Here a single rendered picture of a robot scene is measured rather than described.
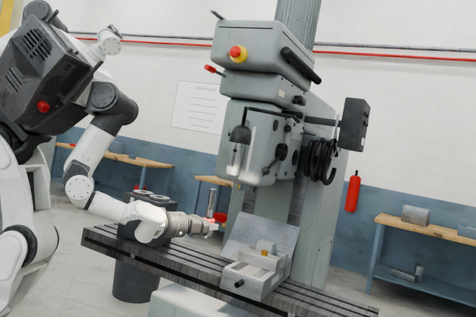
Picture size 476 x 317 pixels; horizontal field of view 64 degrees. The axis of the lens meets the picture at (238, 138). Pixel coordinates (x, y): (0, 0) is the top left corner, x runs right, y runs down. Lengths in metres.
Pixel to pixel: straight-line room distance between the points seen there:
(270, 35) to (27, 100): 0.78
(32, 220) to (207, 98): 5.36
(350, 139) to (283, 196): 0.45
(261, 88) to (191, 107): 5.37
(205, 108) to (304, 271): 4.99
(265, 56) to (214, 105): 5.22
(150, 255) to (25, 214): 0.50
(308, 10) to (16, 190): 1.32
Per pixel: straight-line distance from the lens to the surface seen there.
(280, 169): 1.58
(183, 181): 6.70
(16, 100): 1.36
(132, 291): 3.52
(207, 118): 6.54
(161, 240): 1.73
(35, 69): 1.29
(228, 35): 1.40
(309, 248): 1.85
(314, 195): 1.82
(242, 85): 1.43
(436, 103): 5.67
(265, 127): 1.41
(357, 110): 1.62
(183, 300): 1.46
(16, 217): 1.49
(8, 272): 1.48
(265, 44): 1.33
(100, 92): 1.25
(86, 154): 1.27
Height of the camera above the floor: 1.46
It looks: 1 degrees up
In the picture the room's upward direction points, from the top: 10 degrees clockwise
